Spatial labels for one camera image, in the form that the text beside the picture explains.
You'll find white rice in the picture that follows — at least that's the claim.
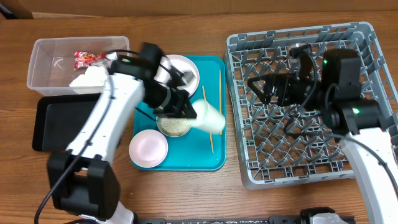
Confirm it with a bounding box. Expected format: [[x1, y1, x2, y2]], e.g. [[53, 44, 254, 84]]
[[160, 117, 191, 137]]

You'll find grey bowl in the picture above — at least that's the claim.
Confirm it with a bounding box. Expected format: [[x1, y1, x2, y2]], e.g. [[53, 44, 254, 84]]
[[155, 114, 192, 138]]

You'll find white cup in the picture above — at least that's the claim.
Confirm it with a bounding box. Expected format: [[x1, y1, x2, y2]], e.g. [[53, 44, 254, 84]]
[[187, 100, 226, 134]]

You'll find white tissue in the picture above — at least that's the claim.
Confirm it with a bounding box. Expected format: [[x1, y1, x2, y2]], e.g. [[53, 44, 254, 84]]
[[69, 52, 118, 94]]

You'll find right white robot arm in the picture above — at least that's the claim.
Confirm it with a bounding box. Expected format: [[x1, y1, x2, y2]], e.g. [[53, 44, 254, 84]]
[[248, 46, 397, 223]]

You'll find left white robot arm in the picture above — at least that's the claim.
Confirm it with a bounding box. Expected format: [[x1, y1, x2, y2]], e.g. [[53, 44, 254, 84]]
[[34, 42, 197, 223]]

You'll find clear plastic waste bin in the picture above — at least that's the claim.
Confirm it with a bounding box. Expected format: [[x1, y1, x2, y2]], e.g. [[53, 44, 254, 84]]
[[27, 36, 129, 96]]

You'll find left wooden chopstick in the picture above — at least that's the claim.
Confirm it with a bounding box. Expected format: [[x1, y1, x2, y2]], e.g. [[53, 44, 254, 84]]
[[201, 86, 214, 154]]

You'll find wooden chopstick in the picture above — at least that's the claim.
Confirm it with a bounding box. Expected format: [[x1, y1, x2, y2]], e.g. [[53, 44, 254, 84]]
[[201, 86, 214, 154], [218, 70, 223, 136]]

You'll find large white plate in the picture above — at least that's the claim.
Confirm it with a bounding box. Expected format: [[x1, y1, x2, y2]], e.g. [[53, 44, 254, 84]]
[[154, 54, 200, 98]]

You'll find teal serving tray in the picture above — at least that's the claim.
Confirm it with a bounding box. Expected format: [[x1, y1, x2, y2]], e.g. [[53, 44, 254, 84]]
[[152, 55, 226, 171]]

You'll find grey dish rack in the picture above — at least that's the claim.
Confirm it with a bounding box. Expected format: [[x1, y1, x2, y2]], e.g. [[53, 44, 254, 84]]
[[225, 22, 397, 190]]

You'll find right wooden chopstick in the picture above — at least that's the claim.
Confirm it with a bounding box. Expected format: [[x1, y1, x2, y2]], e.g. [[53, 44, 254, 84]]
[[218, 70, 223, 136]]

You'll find small pink plate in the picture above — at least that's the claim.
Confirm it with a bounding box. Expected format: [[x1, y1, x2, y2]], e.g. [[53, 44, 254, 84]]
[[129, 129, 169, 168]]

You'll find red snack wrapper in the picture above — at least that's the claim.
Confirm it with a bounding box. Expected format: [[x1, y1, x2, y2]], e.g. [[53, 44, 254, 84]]
[[74, 52, 107, 70]]

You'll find black tray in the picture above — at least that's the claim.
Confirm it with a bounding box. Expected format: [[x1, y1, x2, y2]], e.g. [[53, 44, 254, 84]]
[[32, 93, 100, 152]]

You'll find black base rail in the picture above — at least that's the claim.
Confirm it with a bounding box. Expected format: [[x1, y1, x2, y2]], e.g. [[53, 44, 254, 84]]
[[79, 206, 355, 224]]

